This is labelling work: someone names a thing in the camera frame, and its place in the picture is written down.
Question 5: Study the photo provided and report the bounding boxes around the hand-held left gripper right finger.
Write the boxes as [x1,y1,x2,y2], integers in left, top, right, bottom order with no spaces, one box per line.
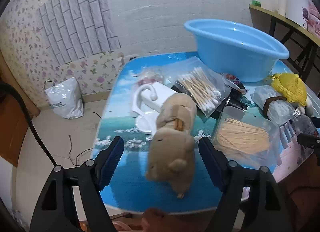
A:
[198,136,293,232]

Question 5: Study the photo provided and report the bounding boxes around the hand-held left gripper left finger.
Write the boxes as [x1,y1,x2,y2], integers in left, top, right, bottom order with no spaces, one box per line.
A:
[29,136,125,232]

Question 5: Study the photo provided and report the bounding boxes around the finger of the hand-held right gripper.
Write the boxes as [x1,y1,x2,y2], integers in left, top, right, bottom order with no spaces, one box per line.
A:
[297,133,320,166]

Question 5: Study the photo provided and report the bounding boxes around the clear toothpick box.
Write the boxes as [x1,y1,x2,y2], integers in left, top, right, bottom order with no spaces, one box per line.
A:
[211,106,280,170]

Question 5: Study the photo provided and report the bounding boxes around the beige plush dog toy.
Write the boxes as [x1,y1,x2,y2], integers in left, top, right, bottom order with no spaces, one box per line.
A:
[145,93,198,199]

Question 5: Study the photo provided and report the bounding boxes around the white plastic hook holder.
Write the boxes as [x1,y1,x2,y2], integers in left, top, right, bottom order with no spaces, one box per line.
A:
[131,82,178,135]

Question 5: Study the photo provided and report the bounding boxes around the white rabbit plush yellow mesh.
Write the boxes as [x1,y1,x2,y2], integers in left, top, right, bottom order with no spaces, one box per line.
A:
[266,72,314,117]

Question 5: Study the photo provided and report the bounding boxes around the light blue plastic basin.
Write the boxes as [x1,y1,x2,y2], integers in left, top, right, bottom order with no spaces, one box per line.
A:
[184,19,290,83]

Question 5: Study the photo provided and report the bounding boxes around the blue scenery printed desktop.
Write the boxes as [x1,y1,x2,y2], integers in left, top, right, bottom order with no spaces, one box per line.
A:
[94,51,320,216]

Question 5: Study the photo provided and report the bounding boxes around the clear plastic bottle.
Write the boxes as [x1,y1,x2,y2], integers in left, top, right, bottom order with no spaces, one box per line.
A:
[287,107,319,139]

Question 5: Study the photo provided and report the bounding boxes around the clear box of floss picks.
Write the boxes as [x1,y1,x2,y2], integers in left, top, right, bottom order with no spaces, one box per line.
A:
[251,86,295,126]

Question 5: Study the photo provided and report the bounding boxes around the brown elastic band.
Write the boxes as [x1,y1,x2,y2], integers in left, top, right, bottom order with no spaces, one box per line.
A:
[262,96,288,117]

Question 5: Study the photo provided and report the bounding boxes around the clear bag of cotton swabs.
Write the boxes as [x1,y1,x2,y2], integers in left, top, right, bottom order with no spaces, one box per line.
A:
[165,56,232,117]

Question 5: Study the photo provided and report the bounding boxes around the white plastic shopping bag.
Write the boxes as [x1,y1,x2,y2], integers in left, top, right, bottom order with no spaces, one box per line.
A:
[44,77,84,119]

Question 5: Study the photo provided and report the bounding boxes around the dark patterned snack packet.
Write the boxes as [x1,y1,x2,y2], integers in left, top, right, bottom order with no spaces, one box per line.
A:
[224,73,247,93]

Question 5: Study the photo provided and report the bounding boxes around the small clear bag pink items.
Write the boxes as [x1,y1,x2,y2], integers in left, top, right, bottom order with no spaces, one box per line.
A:
[136,66,170,85]

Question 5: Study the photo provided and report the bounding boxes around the wooden door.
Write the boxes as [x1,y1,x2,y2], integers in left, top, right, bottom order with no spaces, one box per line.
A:
[0,52,40,167]

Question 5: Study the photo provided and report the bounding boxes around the pink cartoon box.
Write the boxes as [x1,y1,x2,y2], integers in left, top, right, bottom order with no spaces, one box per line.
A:
[301,5,320,38]

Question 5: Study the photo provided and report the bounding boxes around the wooden side table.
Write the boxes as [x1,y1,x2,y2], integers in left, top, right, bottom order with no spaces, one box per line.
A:
[249,4,320,83]

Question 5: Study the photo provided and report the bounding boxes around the thin black floor cable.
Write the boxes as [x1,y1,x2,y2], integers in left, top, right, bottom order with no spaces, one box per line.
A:
[68,134,95,167]

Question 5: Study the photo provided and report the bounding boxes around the thick black cable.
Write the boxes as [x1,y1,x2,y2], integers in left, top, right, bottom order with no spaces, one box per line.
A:
[0,82,57,167]

